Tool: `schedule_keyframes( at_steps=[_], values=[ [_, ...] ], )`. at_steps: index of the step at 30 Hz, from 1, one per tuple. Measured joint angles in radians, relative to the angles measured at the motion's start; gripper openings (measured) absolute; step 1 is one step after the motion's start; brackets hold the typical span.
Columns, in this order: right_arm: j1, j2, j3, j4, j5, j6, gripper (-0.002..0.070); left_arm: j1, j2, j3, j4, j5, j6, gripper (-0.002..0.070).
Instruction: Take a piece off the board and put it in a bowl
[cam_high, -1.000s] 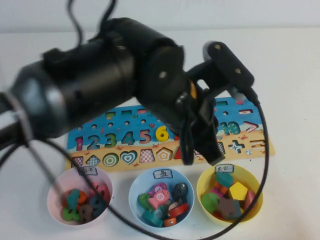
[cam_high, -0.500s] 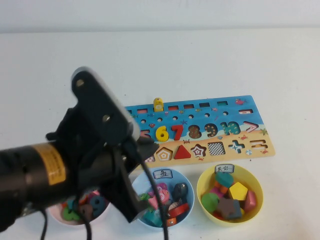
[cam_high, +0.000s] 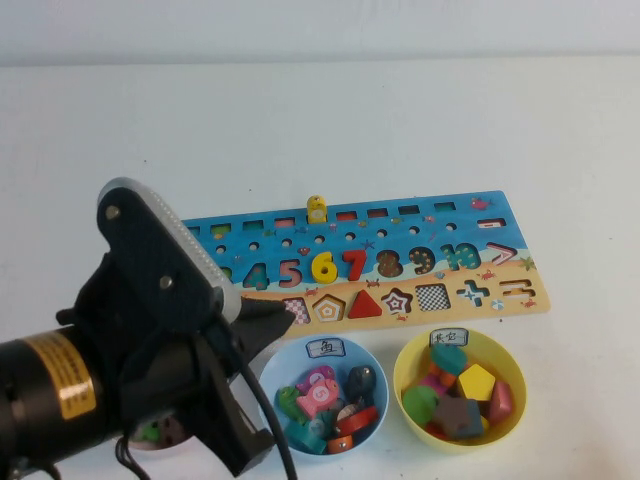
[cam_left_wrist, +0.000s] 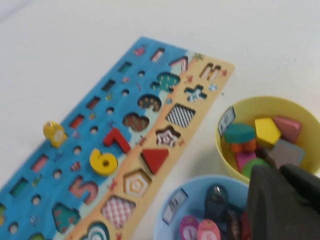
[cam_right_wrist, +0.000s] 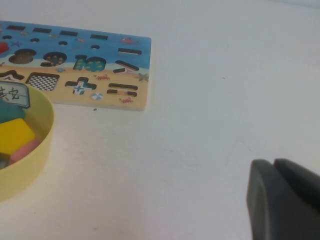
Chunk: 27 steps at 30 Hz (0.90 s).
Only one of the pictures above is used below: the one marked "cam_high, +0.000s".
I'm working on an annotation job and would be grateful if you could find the blue plastic bowl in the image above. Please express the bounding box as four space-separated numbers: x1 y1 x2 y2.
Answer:
257 335 390 456

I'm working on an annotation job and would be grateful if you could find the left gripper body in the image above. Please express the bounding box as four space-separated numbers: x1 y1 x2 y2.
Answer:
107 330 242 437

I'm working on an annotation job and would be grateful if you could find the yellow fish piece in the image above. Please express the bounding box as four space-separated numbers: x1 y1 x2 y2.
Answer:
306 195 328 225

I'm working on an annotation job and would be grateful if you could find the pink angle sign piece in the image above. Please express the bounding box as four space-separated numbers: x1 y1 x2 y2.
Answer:
419 374 451 397

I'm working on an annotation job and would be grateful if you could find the red triangle block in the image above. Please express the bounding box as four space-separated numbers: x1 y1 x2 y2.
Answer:
347 288 384 320

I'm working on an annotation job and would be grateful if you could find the brown star block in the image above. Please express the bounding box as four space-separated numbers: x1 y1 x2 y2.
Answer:
432 394 486 441

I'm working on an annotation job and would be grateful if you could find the teal heart block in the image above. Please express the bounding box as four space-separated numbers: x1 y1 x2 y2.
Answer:
430 343 469 374

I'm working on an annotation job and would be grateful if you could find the brown number eight piece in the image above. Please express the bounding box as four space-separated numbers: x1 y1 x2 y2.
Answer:
160 417 185 445

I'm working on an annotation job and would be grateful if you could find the white label marked 鱼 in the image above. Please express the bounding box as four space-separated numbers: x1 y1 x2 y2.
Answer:
306 338 348 359

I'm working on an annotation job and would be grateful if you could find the white label marked 其它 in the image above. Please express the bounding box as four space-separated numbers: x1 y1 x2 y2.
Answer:
429 328 471 347

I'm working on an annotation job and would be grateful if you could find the pink fish marked five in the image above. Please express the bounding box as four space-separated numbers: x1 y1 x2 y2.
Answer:
295 377 338 419

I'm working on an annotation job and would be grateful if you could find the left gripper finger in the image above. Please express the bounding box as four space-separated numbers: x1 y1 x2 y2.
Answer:
192 335 277 477
223 296 297 372

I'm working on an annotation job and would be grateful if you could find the green circle block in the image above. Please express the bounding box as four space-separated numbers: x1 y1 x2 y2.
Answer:
402 384 441 427

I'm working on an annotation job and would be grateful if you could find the yellow plastic bowl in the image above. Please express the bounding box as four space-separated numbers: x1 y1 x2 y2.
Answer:
393 327 528 455

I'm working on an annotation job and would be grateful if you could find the yellow pentagon block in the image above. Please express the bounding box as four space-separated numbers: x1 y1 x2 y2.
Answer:
457 363 497 402

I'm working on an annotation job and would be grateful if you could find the yellow number six piece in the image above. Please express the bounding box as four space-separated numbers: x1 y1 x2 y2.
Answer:
310 251 339 286

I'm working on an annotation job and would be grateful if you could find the pink plastic bowl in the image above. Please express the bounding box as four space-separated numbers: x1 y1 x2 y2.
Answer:
130 409 194 452

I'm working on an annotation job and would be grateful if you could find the teal fish piece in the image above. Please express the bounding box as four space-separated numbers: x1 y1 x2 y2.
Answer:
285 422 327 454

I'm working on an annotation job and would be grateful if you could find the magenta fish piece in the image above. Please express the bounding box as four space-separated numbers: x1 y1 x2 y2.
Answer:
297 366 335 394

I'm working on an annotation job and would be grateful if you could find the green fish piece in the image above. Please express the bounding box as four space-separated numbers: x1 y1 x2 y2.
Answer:
276 386 304 419

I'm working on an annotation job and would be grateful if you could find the red number seven piece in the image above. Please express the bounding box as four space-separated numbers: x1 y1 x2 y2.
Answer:
342 248 370 282

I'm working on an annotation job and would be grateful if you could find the black fish piece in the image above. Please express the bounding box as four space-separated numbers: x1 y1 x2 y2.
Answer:
346 366 377 404

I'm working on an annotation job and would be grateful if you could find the pink trapezoid block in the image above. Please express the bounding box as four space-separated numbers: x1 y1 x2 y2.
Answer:
488 382 517 427

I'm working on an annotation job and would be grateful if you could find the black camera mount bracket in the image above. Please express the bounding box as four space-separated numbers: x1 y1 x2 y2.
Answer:
54 252 156 346

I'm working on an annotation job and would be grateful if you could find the long black camera cable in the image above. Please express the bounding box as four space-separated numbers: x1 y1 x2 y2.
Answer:
227 344 302 480

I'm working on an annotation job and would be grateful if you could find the red fish piece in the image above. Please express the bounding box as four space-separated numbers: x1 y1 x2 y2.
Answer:
335 405 379 437

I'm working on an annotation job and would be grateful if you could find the ocean print wooden puzzle board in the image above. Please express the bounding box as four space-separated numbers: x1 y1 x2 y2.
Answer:
179 188 552 341

